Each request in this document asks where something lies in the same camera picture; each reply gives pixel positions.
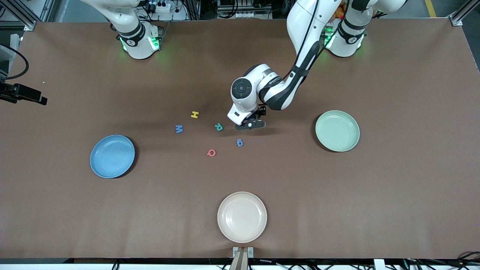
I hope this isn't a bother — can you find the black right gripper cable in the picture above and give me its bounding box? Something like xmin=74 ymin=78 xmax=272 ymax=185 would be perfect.
xmin=0 ymin=44 xmax=29 ymax=80

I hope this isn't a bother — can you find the blue plate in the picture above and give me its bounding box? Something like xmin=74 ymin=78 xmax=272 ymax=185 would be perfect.
xmin=90 ymin=135 xmax=136 ymax=179

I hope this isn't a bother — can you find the aluminium frame profile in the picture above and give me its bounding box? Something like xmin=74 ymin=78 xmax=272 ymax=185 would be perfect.
xmin=0 ymin=0 xmax=38 ymax=32
xmin=448 ymin=0 xmax=480 ymax=27

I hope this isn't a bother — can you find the beige plate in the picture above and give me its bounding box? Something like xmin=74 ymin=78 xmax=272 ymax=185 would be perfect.
xmin=217 ymin=192 xmax=268 ymax=243

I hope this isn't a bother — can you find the white power strip with plugs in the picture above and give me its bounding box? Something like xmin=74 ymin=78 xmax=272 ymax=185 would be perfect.
xmin=144 ymin=1 xmax=172 ymax=14

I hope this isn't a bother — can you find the green plate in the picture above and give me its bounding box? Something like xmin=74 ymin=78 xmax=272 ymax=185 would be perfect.
xmin=315 ymin=110 xmax=360 ymax=152

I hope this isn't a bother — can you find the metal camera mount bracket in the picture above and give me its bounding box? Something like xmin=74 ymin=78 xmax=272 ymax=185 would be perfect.
xmin=232 ymin=246 xmax=254 ymax=270

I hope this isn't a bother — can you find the grey metal side frame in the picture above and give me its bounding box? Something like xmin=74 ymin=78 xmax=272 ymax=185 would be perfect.
xmin=0 ymin=33 xmax=20 ymax=81

